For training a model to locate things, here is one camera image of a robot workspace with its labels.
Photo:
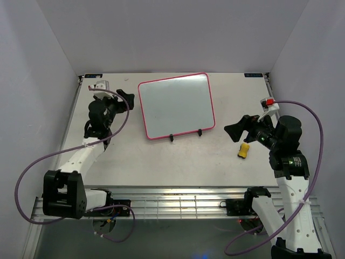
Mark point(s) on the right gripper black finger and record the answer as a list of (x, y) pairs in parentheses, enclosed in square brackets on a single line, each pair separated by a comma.
[(239, 127), (236, 137)]

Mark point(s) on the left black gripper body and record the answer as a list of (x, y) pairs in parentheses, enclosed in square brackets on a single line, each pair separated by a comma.
[(114, 107)]

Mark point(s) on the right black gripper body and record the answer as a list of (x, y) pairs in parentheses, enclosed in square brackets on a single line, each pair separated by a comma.
[(261, 132)]

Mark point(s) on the yellow bone-shaped eraser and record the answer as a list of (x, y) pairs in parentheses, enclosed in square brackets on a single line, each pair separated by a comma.
[(243, 150)]

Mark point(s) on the pink framed whiteboard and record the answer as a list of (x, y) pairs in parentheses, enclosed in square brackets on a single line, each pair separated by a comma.
[(176, 106)]

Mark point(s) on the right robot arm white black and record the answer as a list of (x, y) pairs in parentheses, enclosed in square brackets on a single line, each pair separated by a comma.
[(293, 235)]

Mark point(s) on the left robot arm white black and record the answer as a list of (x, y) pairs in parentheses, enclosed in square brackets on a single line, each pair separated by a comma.
[(64, 193)]

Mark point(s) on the left blue corner label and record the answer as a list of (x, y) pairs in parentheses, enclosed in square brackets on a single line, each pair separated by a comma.
[(93, 75)]

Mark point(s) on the blue corner label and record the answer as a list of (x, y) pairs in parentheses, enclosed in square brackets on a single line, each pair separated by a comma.
[(253, 75), (93, 75)]

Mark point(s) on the right blue corner label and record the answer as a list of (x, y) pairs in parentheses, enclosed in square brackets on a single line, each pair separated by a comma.
[(253, 75)]

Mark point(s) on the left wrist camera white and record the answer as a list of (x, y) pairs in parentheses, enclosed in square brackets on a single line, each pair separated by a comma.
[(101, 85)]

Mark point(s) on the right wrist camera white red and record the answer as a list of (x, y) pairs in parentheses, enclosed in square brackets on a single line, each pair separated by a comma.
[(270, 108)]

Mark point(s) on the wire whiteboard stand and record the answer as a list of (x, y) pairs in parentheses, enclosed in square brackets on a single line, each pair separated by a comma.
[(186, 135)]

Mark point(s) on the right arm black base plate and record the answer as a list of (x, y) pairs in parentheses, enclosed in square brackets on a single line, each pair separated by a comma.
[(237, 207)]

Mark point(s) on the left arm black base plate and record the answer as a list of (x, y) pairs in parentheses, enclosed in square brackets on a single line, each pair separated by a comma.
[(120, 211)]

